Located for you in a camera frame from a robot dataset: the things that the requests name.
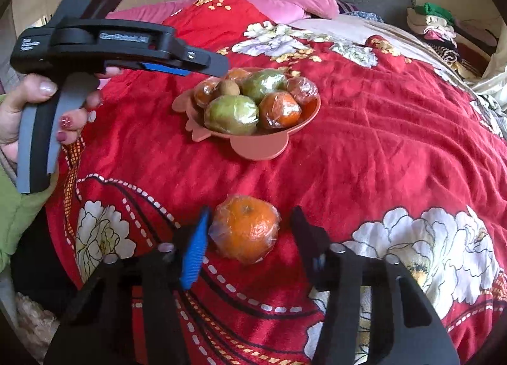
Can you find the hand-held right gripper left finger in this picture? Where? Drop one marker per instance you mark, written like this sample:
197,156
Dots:
194,258

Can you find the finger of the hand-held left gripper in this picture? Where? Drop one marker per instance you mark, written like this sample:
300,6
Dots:
166,68
206,64

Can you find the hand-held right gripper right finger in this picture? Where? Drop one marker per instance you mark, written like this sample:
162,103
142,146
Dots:
309,242

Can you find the brown round fruit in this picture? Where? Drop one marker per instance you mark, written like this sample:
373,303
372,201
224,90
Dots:
227,88

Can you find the small orange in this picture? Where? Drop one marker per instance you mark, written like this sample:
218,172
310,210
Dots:
237,74
202,96

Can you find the large green fruit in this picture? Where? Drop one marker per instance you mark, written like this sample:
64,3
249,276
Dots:
231,113

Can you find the large orange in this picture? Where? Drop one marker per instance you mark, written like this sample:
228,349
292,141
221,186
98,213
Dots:
245,230
279,109

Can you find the small green fruit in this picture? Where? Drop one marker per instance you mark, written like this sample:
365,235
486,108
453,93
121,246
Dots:
263,84

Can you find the pink plastic bowl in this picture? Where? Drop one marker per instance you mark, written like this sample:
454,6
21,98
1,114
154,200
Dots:
257,147

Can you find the reddish fruit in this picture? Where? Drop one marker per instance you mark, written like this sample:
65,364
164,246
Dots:
303,90

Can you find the person's left forearm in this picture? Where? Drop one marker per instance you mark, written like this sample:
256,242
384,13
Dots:
19,210

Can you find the person's left hand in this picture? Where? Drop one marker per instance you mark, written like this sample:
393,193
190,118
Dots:
39,90

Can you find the pink quilt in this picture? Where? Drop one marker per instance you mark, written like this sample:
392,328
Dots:
158,11

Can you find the flat pink pillow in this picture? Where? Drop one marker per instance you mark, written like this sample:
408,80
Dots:
277,7

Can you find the red floral blanket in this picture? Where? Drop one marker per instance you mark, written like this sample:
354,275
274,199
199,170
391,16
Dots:
396,131

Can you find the beige bed sheet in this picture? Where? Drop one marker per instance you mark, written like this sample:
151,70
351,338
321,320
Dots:
348,30

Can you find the purple striped cloth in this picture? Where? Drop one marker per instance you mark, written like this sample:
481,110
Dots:
345,7

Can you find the blue patterned cloth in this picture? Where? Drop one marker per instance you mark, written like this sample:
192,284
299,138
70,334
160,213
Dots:
364,16

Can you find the beige fluffy rug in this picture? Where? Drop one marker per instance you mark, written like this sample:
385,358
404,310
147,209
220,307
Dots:
33,321

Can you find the crumpled white clothes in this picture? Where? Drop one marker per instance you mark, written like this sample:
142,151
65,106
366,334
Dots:
493,115

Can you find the pile of folded clothes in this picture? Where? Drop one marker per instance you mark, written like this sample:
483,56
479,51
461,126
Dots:
435,28

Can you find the cream curtain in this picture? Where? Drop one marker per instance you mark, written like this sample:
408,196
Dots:
495,80

